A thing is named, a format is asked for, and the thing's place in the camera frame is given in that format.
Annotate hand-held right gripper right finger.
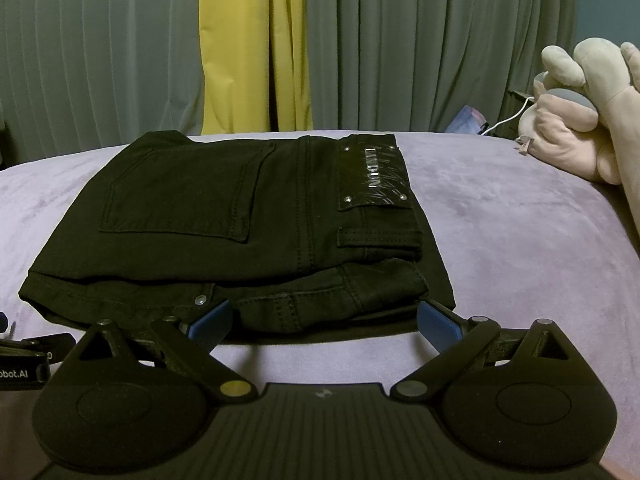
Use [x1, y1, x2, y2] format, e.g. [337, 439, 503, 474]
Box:
[390, 298, 587, 402]

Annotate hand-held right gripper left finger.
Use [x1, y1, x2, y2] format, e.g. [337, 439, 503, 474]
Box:
[60, 299, 256, 403]

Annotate black pants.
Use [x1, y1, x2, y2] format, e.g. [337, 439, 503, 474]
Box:
[18, 130, 457, 347]

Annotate lavender bed blanket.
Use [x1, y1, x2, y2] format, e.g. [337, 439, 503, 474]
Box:
[0, 131, 640, 466]

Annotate blue purple packet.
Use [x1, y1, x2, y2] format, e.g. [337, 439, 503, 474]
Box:
[446, 105, 488, 135]

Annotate pink plush toy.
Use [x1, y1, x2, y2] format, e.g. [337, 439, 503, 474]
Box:
[516, 72, 622, 182]

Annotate yellow curtain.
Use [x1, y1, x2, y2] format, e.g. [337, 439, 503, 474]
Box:
[198, 0, 315, 137]

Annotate green curtain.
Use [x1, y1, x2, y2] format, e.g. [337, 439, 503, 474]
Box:
[0, 0, 206, 171]
[270, 0, 578, 135]

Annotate cream plush toy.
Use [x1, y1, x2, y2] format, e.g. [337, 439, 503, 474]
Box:
[542, 37, 640, 243]

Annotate white cable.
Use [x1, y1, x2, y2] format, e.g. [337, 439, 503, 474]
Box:
[479, 95, 536, 137]

